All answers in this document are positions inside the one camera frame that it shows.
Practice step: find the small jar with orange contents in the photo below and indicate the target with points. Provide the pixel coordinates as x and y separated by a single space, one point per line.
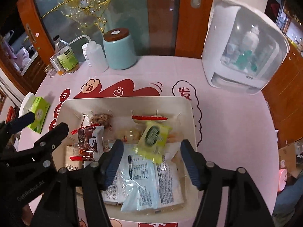
56 66

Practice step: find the white plastic wash bottle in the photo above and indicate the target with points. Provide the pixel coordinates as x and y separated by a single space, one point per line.
98 59

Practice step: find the white plastic basket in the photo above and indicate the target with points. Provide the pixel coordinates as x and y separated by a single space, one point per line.
187 123

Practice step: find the white baby bottle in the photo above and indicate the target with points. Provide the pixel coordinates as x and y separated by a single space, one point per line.
251 37

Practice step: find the green tissue pack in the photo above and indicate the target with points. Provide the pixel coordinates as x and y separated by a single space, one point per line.
39 113

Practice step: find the silver printed snack packet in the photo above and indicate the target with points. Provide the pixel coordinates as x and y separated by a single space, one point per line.
170 184

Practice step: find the dark brown snack packet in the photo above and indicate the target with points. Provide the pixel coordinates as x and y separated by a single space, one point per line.
86 141

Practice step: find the white packet with red label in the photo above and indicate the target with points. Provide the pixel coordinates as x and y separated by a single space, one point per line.
72 160

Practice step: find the teal jar with wooden lid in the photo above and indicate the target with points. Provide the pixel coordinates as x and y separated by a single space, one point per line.
120 49

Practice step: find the wooden display cabinet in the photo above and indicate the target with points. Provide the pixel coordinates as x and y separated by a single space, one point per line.
33 75

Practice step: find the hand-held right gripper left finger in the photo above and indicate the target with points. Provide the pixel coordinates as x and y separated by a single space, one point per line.
114 162

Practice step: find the white bottle sterilizer appliance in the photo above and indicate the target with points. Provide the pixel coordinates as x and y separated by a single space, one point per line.
217 47

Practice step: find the pink round gadget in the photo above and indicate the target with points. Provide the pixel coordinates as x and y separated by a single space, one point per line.
282 179

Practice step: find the glass bottle with green label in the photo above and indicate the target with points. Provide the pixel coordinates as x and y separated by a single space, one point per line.
67 59

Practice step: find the person's leg in jeans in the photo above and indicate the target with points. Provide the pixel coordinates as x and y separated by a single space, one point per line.
284 201

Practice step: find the frosted glass sliding door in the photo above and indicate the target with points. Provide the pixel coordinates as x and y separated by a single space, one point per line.
161 28

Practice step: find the clear packet of orange snacks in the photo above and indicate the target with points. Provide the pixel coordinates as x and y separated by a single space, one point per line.
175 137

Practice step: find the small empty glass jar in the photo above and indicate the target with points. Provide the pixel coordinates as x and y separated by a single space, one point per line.
49 72

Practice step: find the small white pill bottle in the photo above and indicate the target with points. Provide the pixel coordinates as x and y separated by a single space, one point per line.
86 55

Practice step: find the cardboard box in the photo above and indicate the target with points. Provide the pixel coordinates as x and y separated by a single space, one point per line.
286 156

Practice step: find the clear packet red serrated edge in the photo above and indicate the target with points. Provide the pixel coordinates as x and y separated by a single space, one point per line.
149 118

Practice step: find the red box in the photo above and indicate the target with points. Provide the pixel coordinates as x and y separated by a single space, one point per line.
10 114

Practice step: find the yellow green snack packet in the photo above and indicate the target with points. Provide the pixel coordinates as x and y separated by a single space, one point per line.
153 139

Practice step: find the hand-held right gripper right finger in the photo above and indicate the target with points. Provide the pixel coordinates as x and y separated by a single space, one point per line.
190 164

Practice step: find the pink printed tablecloth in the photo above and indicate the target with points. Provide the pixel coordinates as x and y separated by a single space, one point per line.
224 127

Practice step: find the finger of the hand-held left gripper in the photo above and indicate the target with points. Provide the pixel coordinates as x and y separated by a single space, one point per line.
21 121
54 134

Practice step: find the pale blue snack packet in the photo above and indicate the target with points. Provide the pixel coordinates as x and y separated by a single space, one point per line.
139 191

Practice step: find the clear packet of brown granola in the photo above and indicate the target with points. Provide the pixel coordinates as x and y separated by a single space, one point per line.
101 119

